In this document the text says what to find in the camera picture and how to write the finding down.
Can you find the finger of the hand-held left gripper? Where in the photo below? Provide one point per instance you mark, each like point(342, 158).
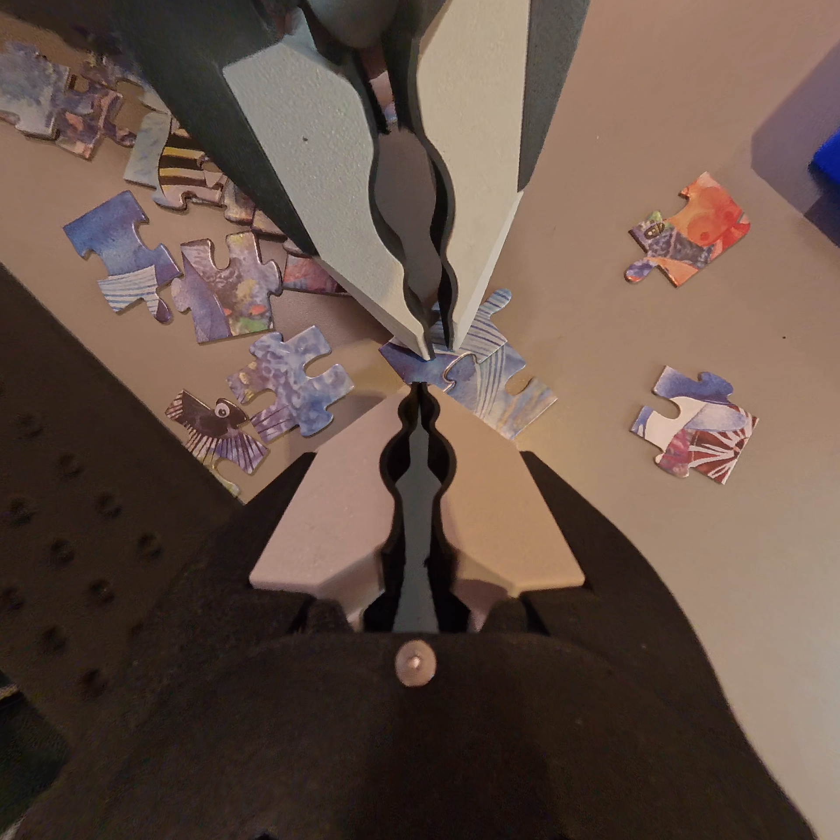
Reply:
point(479, 131)
point(308, 144)

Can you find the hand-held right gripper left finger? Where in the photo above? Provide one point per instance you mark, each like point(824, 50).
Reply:
point(328, 518)

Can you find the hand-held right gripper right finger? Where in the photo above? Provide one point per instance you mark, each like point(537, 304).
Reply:
point(512, 518)

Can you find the light blue wave puzzle piece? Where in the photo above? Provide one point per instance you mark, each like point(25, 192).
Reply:
point(505, 394)

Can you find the blue mottled puzzle piece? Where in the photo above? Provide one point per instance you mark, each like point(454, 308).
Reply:
point(289, 374)

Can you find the blue striped puzzle piece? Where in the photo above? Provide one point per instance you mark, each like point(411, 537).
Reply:
point(485, 321)

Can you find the pile of loose puzzle pieces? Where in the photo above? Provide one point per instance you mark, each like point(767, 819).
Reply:
point(118, 249)

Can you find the blue plastic bin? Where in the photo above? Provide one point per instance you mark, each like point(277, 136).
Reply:
point(828, 164)

